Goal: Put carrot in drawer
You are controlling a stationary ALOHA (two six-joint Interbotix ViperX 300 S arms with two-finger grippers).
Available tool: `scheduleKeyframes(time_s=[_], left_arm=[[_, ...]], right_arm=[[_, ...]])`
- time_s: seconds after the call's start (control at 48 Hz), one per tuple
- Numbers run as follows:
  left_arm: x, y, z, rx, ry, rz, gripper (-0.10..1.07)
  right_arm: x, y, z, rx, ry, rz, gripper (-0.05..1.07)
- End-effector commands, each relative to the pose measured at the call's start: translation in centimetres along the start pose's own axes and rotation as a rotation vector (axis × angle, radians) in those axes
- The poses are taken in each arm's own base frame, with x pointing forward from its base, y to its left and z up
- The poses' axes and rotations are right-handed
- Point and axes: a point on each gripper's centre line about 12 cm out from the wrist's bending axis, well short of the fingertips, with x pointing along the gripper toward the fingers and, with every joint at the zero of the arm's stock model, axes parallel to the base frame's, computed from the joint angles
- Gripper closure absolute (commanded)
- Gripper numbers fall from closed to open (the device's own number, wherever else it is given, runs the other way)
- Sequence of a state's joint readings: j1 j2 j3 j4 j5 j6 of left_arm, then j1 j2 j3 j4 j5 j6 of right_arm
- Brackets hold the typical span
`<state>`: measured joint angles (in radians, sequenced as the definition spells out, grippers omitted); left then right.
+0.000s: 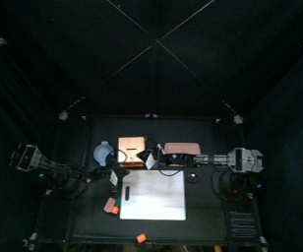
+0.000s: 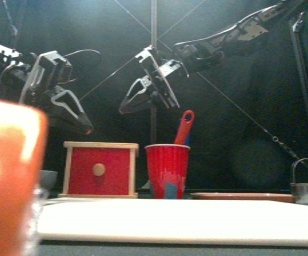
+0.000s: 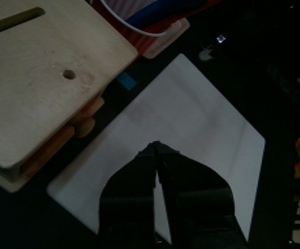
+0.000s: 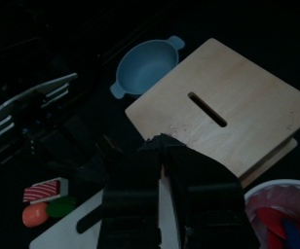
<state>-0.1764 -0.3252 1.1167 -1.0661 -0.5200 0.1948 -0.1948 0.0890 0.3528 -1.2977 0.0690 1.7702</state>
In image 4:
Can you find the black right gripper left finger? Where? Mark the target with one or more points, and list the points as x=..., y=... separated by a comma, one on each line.
x=129, y=201

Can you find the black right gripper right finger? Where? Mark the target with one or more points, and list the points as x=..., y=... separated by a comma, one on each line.
x=205, y=201

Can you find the red striped sushi toy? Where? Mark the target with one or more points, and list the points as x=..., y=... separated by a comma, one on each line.
x=42, y=191

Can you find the orange toy carrot green top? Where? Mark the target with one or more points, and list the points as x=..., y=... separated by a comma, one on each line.
x=34, y=214

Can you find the red plastic cup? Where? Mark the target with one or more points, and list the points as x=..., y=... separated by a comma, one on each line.
x=262, y=201

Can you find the white cutting board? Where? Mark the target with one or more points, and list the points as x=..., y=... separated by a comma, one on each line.
x=61, y=236

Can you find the blue utensil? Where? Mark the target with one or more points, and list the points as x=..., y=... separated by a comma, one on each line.
x=292, y=236

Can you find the wooden box with slot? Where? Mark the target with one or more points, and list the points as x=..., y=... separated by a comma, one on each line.
x=244, y=97

